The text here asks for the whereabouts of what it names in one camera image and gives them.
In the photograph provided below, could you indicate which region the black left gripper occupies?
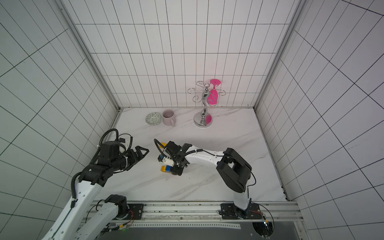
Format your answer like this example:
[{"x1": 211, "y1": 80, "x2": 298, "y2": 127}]
[{"x1": 111, "y1": 146, "x2": 150, "y2": 172}]

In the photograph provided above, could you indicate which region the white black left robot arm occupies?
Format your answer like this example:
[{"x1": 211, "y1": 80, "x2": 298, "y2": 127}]
[{"x1": 43, "y1": 139, "x2": 149, "y2": 240}]

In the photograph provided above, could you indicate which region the pale pink ribbed mug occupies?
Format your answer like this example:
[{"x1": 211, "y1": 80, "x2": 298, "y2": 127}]
[{"x1": 162, "y1": 110, "x2": 176, "y2": 127}]

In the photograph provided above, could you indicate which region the green patterned small bowl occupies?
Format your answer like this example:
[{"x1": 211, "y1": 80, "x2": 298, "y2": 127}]
[{"x1": 145, "y1": 112, "x2": 163, "y2": 126}]

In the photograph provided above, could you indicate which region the chrome cup holder stand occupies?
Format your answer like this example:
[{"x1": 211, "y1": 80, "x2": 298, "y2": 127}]
[{"x1": 187, "y1": 81, "x2": 226, "y2": 128}]

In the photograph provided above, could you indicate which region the pink plastic goblet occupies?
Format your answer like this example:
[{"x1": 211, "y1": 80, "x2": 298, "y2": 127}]
[{"x1": 207, "y1": 79, "x2": 221, "y2": 106}]

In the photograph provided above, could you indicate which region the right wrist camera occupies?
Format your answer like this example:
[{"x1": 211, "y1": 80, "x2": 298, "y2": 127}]
[{"x1": 158, "y1": 155, "x2": 175, "y2": 167}]

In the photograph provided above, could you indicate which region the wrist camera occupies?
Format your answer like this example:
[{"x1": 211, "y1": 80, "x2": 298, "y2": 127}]
[
  {"x1": 118, "y1": 138, "x2": 129, "y2": 154},
  {"x1": 158, "y1": 155, "x2": 175, "y2": 167}
]

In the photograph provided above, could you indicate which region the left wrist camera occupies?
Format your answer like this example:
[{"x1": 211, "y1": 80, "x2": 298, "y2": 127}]
[{"x1": 118, "y1": 138, "x2": 129, "y2": 154}]

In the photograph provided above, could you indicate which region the right black corrugated cable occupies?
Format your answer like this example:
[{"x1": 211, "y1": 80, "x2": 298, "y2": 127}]
[{"x1": 153, "y1": 138, "x2": 170, "y2": 157}]

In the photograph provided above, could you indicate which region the black corrugated cable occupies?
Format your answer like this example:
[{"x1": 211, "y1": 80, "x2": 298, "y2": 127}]
[
  {"x1": 153, "y1": 138, "x2": 170, "y2": 157},
  {"x1": 89, "y1": 128, "x2": 134, "y2": 164}
]

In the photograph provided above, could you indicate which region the left black corrugated cable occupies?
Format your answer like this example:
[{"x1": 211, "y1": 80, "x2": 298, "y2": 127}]
[{"x1": 89, "y1": 128, "x2": 134, "y2": 164}]

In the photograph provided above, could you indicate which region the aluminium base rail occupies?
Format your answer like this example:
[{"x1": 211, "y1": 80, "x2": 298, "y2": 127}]
[{"x1": 81, "y1": 202, "x2": 304, "y2": 230}]

